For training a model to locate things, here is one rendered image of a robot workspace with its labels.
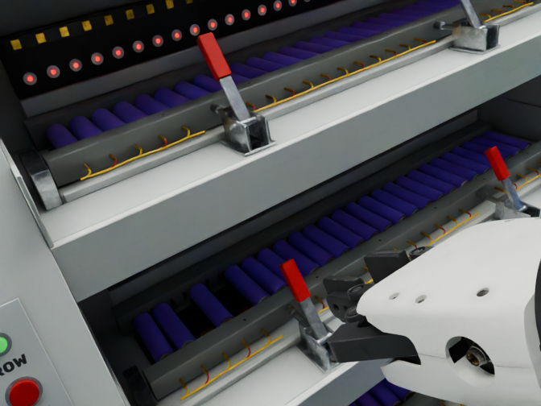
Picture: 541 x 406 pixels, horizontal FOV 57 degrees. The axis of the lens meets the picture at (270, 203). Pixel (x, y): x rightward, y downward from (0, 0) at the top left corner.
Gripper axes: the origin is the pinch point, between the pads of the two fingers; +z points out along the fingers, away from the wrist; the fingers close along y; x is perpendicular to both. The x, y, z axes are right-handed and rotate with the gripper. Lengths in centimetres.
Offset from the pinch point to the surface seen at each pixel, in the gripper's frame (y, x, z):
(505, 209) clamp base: 25.6, -4.8, 11.5
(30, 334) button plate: -19.0, 6.4, 6.4
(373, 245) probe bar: 11.2, -1.9, 15.3
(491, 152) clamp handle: 26.1, 1.5, 10.8
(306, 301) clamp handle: -0.1, -1.9, 10.6
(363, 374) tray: 1.9, -9.9, 10.4
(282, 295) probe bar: 0.1, -1.7, 15.6
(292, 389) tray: -4.4, -7.5, 10.5
